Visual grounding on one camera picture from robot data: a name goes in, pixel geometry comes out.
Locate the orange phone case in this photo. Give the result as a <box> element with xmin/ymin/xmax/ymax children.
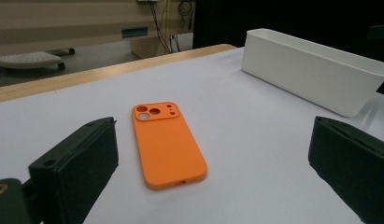
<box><xmin>131</xmin><ymin>102</ymin><xmax>208</xmax><ymax>191</ymax></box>

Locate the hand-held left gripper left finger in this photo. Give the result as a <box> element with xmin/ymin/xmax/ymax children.
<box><xmin>28</xmin><ymin>117</ymin><xmax>120</xmax><ymax>224</ymax></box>

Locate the beige desk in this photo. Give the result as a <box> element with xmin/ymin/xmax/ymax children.
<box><xmin>0</xmin><ymin>0</ymin><xmax>195</xmax><ymax>60</ymax></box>

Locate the white rectangular plastic bin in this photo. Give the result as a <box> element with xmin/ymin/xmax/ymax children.
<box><xmin>241</xmin><ymin>28</ymin><xmax>384</xmax><ymax>119</ymax></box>

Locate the bundle of hanging cables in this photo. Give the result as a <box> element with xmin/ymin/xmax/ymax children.
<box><xmin>147</xmin><ymin>0</ymin><xmax>195</xmax><ymax>54</ymax></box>

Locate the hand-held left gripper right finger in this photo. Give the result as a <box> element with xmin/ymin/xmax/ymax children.
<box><xmin>308</xmin><ymin>116</ymin><xmax>384</xmax><ymax>224</ymax></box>

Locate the white wheeled chair base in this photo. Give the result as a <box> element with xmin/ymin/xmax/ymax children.
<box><xmin>0</xmin><ymin>47</ymin><xmax>76</xmax><ymax>71</ymax></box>

